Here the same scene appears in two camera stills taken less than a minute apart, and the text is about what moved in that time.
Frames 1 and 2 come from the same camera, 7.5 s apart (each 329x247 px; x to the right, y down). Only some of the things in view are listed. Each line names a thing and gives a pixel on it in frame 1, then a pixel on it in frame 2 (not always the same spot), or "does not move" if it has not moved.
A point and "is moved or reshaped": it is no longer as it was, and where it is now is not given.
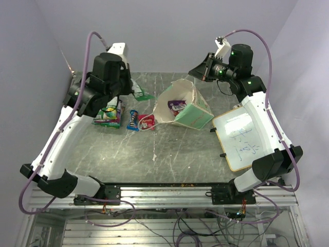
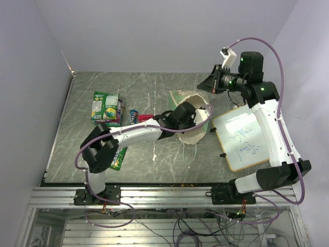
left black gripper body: x=123 y=87 → x=190 y=123
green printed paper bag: x=181 y=103 is moved or reshaped
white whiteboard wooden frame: x=238 y=137 does not move
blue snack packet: x=133 y=124 does not move
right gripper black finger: x=200 y=71 → x=211 y=84
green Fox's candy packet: x=139 y=92 → x=119 y=158
